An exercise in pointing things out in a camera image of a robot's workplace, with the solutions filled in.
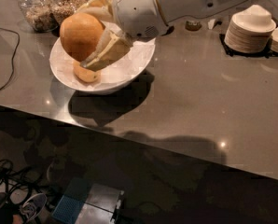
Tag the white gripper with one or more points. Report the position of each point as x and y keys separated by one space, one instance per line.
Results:
x=138 y=11

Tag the orange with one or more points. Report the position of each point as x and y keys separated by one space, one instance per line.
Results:
x=84 y=74
x=80 y=35

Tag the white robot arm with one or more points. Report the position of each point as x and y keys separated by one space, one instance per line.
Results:
x=174 y=10

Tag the white ceramic bowl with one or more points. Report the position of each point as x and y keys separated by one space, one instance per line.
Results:
x=123 y=75

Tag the glass cereal jar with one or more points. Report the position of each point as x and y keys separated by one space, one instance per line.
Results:
x=62 y=9
x=38 y=13

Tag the leftmost glass cereal jar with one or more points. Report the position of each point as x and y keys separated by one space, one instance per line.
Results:
x=38 y=13

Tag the clear glass bottle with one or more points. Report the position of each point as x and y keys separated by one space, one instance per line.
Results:
x=193 y=26

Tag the stack of paper plates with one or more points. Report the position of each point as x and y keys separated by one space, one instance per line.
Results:
x=246 y=41

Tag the black tray under plates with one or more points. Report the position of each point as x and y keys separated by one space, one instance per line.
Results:
x=266 y=53

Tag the blue and grey box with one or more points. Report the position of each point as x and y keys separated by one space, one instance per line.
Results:
x=86 y=203

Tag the grey sneaker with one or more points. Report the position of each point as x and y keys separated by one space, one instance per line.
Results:
x=32 y=207

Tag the white stand post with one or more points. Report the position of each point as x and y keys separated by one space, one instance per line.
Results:
x=213 y=22

